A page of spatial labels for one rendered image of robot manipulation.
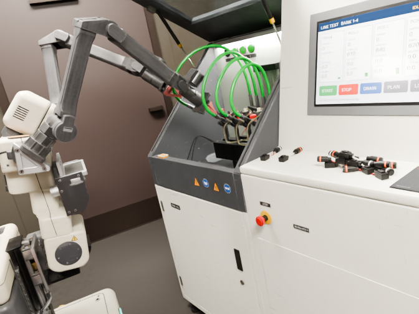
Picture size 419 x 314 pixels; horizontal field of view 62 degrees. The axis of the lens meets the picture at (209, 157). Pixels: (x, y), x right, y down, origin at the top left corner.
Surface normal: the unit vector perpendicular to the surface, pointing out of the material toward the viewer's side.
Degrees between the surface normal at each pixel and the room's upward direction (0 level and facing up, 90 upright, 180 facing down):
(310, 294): 90
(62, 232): 90
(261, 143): 90
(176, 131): 90
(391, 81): 76
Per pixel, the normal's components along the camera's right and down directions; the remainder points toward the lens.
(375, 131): -0.79, 0.08
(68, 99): 0.61, 0.35
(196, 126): 0.62, 0.10
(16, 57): 0.39, 0.18
